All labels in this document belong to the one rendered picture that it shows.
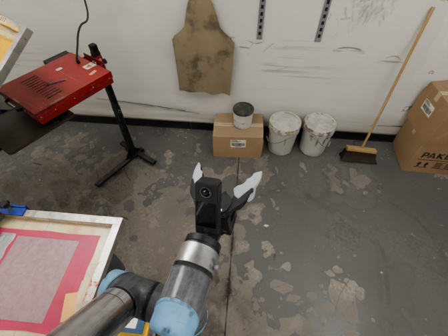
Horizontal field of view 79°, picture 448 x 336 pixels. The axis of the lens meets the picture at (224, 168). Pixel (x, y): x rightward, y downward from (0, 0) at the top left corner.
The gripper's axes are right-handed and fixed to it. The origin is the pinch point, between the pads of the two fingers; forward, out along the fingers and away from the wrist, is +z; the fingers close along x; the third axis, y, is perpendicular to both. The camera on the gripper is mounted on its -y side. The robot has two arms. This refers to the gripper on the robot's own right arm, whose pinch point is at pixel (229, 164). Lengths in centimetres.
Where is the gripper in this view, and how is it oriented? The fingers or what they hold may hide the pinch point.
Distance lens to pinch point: 63.2
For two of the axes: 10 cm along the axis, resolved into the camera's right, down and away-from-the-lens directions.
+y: 1.3, 6.6, 7.4
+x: 9.5, 1.4, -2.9
